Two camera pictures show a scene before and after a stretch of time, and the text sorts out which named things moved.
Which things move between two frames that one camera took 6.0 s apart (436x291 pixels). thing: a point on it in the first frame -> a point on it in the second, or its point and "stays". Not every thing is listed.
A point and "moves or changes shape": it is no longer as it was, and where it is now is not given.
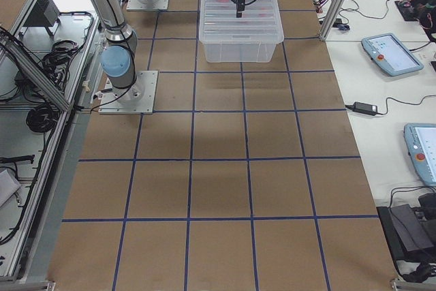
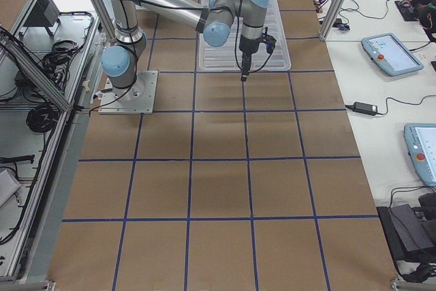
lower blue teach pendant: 420,140 stays
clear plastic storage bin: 261,22 moves or changes shape
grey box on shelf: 45,13 stays
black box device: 411,234 stays
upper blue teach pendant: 391,54 stays
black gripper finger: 240,0 -> 246,65
